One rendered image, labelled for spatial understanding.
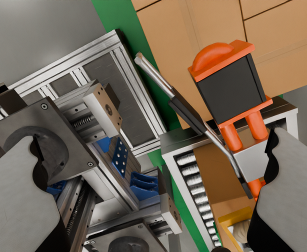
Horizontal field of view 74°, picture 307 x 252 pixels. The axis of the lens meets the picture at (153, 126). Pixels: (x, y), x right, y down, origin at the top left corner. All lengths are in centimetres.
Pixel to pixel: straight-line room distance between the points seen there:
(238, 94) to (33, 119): 46
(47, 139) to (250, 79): 45
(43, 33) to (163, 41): 93
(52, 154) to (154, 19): 66
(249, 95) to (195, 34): 70
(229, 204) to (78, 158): 59
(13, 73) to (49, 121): 128
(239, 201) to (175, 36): 71
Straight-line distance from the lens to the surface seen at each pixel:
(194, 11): 95
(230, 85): 27
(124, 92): 135
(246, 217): 68
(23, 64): 175
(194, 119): 27
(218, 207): 88
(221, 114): 28
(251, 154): 35
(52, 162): 54
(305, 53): 118
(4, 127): 62
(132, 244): 81
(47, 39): 163
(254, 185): 40
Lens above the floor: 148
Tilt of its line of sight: 61 degrees down
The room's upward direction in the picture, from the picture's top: 177 degrees clockwise
